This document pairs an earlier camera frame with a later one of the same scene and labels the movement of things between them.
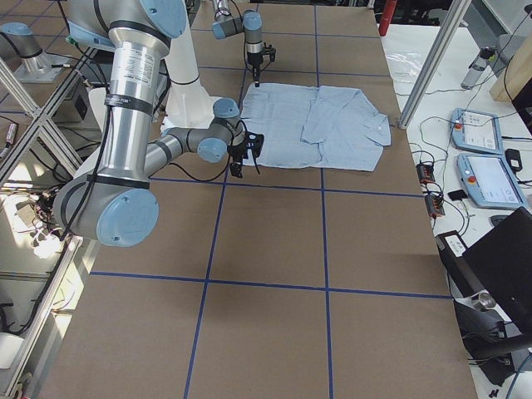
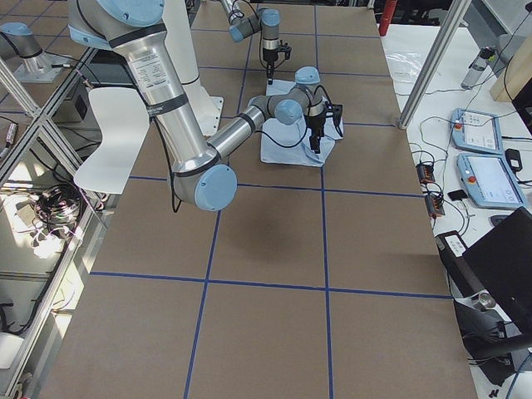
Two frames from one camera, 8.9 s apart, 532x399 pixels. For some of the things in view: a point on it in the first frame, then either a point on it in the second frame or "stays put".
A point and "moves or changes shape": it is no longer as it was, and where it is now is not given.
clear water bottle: x=474 y=72 stays put
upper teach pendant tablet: x=475 y=130 stays put
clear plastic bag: x=405 y=65 stays put
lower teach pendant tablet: x=490 y=183 stays put
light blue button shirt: x=327 y=127 moves or changes shape
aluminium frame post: x=455 y=13 stays put
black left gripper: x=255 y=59 → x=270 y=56
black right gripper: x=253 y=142 → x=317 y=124
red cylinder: x=388 y=10 stays put
